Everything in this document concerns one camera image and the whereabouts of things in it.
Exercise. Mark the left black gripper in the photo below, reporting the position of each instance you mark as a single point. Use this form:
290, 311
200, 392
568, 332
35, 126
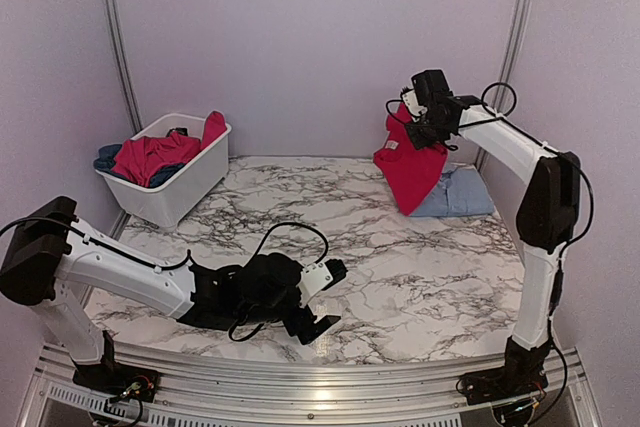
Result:
313, 331

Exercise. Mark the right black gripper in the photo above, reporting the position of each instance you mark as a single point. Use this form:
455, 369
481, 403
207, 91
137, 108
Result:
419, 140

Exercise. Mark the red t-shirt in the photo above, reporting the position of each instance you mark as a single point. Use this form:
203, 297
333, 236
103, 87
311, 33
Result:
410, 173

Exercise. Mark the light blue button shirt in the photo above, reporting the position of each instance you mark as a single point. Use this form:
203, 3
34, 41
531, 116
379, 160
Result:
460, 192

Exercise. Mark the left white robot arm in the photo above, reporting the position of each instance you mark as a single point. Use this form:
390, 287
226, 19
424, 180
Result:
53, 248

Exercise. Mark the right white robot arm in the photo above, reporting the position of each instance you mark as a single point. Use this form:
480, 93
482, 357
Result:
549, 209

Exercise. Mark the white plastic laundry bin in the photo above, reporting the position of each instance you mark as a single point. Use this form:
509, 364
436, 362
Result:
167, 204

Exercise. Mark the red garment in bin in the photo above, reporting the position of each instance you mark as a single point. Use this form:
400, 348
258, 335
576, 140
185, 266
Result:
151, 161

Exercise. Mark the dark blue garment in bin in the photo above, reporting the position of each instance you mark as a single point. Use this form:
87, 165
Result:
105, 162

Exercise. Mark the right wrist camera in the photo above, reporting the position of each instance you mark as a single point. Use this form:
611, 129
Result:
410, 100

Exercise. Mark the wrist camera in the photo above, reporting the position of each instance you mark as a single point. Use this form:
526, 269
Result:
410, 100
318, 277

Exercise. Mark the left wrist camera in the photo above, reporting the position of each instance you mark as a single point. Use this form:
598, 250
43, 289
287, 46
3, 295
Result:
318, 277

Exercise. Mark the front aluminium rail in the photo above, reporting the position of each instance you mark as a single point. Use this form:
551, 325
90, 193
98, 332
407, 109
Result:
207, 391

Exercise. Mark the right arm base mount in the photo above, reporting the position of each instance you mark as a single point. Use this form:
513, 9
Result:
498, 384

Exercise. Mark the right aluminium frame post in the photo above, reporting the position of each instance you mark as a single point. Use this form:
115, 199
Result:
515, 39

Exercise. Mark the aluminium frame post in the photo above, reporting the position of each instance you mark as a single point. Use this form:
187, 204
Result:
515, 39
122, 67

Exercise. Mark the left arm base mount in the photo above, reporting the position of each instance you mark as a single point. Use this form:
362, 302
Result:
121, 381

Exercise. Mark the left aluminium frame post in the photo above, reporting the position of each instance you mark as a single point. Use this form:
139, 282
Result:
122, 67

